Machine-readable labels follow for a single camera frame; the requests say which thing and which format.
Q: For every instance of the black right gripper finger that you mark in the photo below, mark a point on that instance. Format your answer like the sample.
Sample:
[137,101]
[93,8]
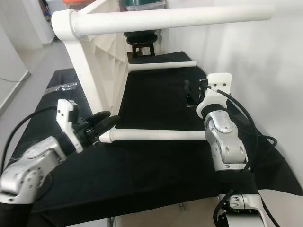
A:
[187,88]

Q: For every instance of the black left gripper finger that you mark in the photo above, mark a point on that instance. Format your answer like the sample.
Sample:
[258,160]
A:
[101,117]
[110,125]

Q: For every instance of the white plastic table top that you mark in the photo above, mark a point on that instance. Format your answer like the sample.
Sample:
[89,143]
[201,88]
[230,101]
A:
[99,61]

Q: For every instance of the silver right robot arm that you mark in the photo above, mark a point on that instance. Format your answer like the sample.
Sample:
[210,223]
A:
[227,137]

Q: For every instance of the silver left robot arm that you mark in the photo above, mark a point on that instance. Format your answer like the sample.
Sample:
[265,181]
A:
[33,165]

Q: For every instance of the black round stool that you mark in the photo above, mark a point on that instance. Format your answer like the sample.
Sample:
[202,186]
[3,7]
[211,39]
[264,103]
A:
[142,45]

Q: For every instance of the black tablecloth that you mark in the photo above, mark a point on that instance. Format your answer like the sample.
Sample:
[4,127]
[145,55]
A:
[147,179]

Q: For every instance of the clear plastic storage box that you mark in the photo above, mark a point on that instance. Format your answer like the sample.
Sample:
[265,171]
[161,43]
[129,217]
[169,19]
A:
[144,5]

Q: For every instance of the clear storage box orange lid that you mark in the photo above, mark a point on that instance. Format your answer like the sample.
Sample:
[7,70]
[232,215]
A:
[75,4]

